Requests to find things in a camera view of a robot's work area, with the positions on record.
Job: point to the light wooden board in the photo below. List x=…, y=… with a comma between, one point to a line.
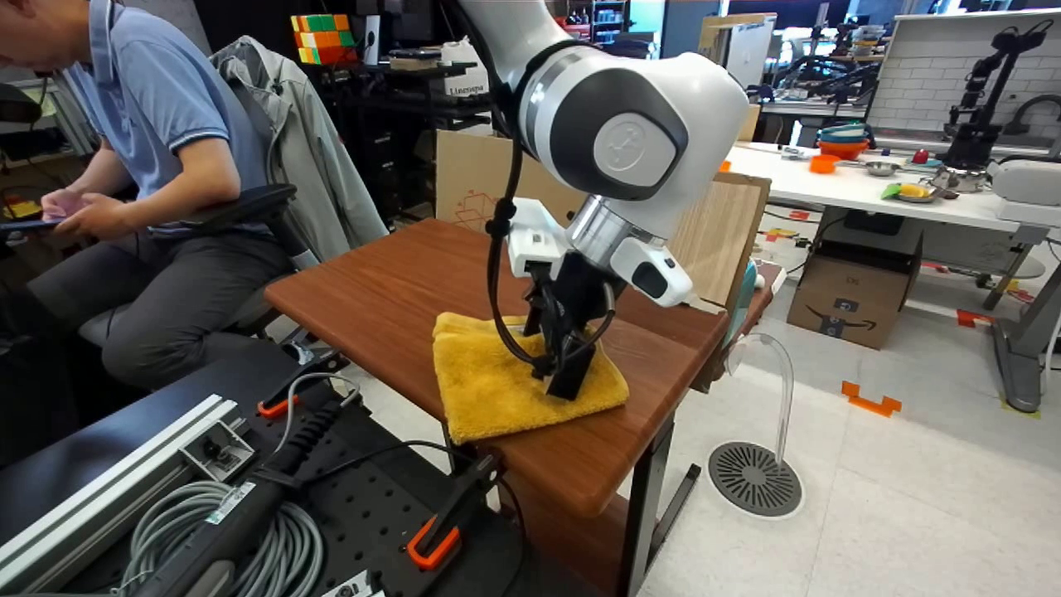
x=714, y=237

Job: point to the large cardboard box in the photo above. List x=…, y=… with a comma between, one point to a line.
x=472, y=172

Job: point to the seated person in blue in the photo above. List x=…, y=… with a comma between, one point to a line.
x=173, y=144

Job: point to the small cardboard box on floor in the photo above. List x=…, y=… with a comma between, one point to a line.
x=852, y=285

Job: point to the black small robot arm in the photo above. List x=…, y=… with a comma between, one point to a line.
x=972, y=121

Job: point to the orange bracket on floor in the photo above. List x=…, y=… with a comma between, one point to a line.
x=876, y=406

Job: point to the yellow towel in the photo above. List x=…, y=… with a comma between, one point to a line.
x=489, y=391

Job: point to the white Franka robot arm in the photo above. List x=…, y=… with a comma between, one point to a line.
x=608, y=154

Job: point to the grey jacket on chair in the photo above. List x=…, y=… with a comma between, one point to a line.
x=329, y=202

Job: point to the orange black clamp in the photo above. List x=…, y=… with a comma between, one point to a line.
x=286, y=402
x=438, y=535

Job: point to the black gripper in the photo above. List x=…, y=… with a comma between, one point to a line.
x=571, y=306

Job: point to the silver aluminium rail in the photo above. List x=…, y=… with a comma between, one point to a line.
x=67, y=508

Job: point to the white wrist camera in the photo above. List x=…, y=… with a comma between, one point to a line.
x=651, y=268

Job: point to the white side table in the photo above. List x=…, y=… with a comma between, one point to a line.
x=982, y=230

